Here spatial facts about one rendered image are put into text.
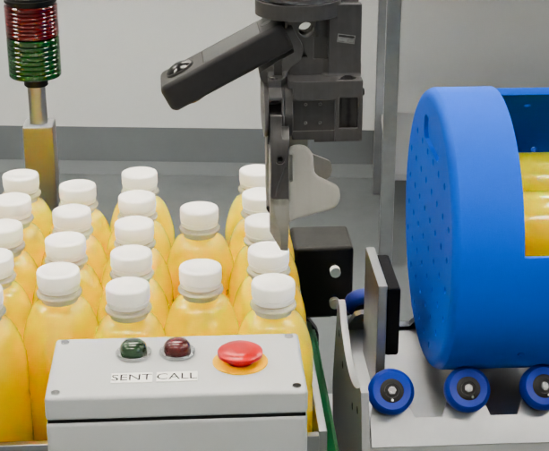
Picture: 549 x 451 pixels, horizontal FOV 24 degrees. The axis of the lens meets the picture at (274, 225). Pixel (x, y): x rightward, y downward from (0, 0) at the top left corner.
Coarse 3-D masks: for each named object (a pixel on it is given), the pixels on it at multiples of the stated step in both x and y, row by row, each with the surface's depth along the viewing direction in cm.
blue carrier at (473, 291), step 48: (432, 96) 128; (480, 96) 126; (528, 96) 134; (432, 144) 130; (480, 144) 120; (528, 144) 143; (432, 192) 128; (480, 192) 118; (432, 240) 129; (480, 240) 118; (432, 288) 130; (480, 288) 119; (528, 288) 119; (432, 336) 130; (480, 336) 122; (528, 336) 123
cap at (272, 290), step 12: (264, 276) 116; (276, 276) 116; (288, 276) 116; (252, 288) 115; (264, 288) 114; (276, 288) 114; (288, 288) 114; (264, 300) 114; (276, 300) 114; (288, 300) 114
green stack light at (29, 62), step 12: (12, 48) 157; (24, 48) 156; (36, 48) 156; (48, 48) 157; (12, 60) 158; (24, 60) 156; (36, 60) 156; (48, 60) 157; (60, 60) 160; (12, 72) 158; (24, 72) 157; (36, 72) 157; (48, 72) 158; (60, 72) 160
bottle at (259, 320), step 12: (252, 300) 116; (252, 312) 116; (264, 312) 114; (276, 312) 114; (288, 312) 115; (252, 324) 115; (264, 324) 115; (276, 324) 114; (288, 324) 115; (300, 324) 116; (300, 336) 115; (300, 348) 115; (312, 348) 117; (312, 360) 117; (312, 372) 118; (312, 396) 119; (312, 408) 119; (312, 420) 120
